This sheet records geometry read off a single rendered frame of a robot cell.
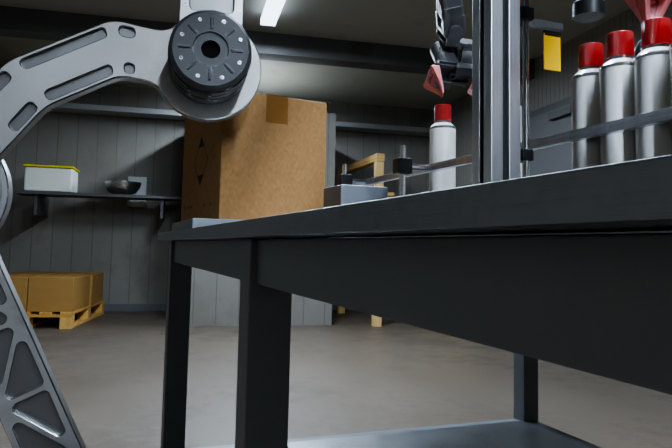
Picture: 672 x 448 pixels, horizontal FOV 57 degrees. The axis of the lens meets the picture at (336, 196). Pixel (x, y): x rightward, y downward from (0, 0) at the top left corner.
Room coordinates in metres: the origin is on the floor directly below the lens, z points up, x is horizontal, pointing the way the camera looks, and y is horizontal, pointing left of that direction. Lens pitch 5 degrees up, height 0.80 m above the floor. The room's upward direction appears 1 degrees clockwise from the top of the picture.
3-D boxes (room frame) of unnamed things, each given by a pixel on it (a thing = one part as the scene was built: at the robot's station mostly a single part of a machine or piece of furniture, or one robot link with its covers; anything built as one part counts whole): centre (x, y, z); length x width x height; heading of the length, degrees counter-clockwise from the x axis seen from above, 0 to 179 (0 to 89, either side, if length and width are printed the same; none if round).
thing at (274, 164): (1.45, 0.20, 0.99); 0.30 x 0.24 x 0.27; 28
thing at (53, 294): (6.42, 2.91, 0.23); 1.40 x 0.97 x 0.47; 13
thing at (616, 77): (0.79, -0.37, 0.98); 0.05 x 0.05 x 0.20
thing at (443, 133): (1.22, -0.21, 0.98); 0.05 x 0.05 x 0.20
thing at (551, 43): (0.90, -0.31, 1.09); 0.03 x 0.01 x 0.06; 111
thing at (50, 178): (6.83, 3.12, 1.47); 0.50 x 0.41 x 0.28; 103
